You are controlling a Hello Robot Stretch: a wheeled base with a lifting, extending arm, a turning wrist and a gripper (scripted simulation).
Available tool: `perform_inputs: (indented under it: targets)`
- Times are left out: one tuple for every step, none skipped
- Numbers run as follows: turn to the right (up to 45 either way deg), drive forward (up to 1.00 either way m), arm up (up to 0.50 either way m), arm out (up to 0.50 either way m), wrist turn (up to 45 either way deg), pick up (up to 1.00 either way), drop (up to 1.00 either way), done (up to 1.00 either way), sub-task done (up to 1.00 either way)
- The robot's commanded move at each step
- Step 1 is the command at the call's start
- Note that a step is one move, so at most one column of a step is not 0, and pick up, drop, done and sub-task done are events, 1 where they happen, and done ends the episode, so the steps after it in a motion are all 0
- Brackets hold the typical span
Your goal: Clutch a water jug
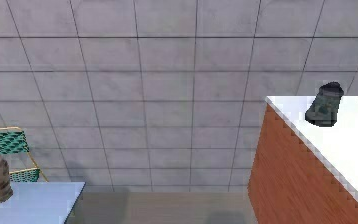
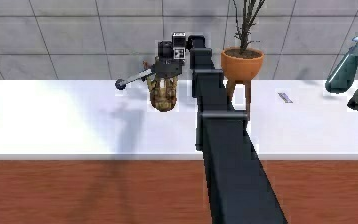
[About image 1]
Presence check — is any wooden counter white top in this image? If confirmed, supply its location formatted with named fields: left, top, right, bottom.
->
left=247, top=95, right=358, bottom=224

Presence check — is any teal woven chair gold frame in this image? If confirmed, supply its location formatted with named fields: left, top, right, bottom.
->
left=0, top=126, right=49, bottom=183

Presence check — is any dark green jar black lid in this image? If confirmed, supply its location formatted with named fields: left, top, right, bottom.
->
left=304, top=81, right=345, bottom=128

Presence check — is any pale blue table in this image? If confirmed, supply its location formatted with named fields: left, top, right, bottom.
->
left=0, top=181, right=87, bottom=224

